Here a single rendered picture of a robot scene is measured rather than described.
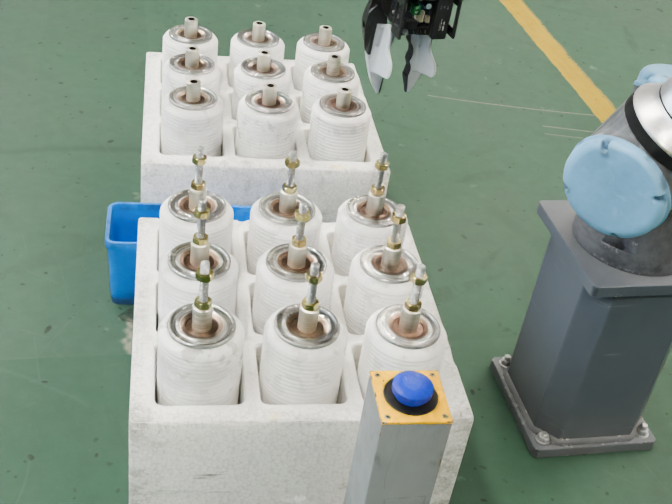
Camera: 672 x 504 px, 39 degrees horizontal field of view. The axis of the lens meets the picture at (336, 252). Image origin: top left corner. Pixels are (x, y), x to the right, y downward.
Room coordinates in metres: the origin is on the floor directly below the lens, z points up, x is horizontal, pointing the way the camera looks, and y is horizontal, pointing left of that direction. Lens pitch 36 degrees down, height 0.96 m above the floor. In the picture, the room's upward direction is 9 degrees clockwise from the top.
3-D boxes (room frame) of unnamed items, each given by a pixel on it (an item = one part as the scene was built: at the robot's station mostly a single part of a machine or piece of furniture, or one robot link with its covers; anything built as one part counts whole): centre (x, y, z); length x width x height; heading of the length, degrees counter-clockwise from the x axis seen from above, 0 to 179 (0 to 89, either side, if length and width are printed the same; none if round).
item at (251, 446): (0.94, 0.05, 0.09); 0.39 x 0.39 x 0.18; 13
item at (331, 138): (1.37, 0.03, 0.16); 0.10 x 0.10 x 0.18
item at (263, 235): (1.05, 0.07, 0.16); 0.10 x 0.10 x 0.18
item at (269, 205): (1.05, 0.07, 0.25); 0.08 x 0.08 x 0.01
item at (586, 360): (1.03, -0.37, 0.15); 0.19 x 0.19 x 0.30; 17
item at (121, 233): (1.17, 0.20, 0.06); 0.30 x 0.11 x 0.12; 103
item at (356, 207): (1.08, -0.04, 0.25); 0.08 x 0.08 x 0.01
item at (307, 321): (0.82, 0.02, 0.26); 0.02 x 0.02 x 0.03
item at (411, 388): (0.67, -0.09, 0.32); 0.04 x 0.04 x 0.02
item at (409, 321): (0.85, -0.10, 0.26); 0.02 x 0.02 x 0.03
